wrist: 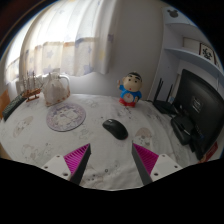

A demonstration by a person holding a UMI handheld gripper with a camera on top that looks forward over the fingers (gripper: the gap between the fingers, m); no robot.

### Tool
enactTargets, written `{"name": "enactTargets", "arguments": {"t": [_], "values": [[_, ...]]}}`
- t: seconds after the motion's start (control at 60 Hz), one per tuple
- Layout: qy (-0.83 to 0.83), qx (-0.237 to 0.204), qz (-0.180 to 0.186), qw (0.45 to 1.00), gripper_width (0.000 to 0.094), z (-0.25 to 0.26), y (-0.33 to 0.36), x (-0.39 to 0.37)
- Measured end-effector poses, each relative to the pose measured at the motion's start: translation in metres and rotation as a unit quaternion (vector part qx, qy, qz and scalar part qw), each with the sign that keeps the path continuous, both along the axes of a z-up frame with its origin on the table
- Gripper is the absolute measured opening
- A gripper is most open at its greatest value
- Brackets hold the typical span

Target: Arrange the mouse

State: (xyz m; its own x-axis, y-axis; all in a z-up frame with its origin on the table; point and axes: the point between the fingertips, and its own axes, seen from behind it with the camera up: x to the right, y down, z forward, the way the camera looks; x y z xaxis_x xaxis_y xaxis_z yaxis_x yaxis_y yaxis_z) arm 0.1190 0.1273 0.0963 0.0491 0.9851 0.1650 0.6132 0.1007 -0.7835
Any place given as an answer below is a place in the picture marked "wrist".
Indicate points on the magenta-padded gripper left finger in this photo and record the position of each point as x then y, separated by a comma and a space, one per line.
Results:
76, 159

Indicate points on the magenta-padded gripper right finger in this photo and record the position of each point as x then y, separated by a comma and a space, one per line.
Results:
146, 160

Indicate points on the black computer mouse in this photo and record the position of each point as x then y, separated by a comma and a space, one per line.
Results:
115, 128

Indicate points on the round printed mouse pad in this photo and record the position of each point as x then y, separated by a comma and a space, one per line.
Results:
65, 116

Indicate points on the white printed tablecloth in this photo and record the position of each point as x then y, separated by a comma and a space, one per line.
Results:
100, 153

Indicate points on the black box device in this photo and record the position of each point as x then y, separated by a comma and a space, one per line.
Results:
182, 128

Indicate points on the black router with antennas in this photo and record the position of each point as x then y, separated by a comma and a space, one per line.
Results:
164, 106

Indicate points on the red flat packet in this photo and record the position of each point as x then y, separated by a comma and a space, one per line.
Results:
209, 152

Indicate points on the cartoon boy figurine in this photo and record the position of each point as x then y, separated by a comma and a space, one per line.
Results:
130, 89

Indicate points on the black monitor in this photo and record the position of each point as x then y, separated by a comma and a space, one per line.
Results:
203, 110

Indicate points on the wooden model sailing ship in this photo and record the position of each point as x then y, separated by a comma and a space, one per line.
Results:
31, 91

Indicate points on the black keyboard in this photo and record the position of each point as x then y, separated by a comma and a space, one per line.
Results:
13, 106

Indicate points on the orange wooden chair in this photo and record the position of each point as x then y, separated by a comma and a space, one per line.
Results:
4, 101

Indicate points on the white star-print curtain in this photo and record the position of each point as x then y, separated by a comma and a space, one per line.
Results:
70, 36

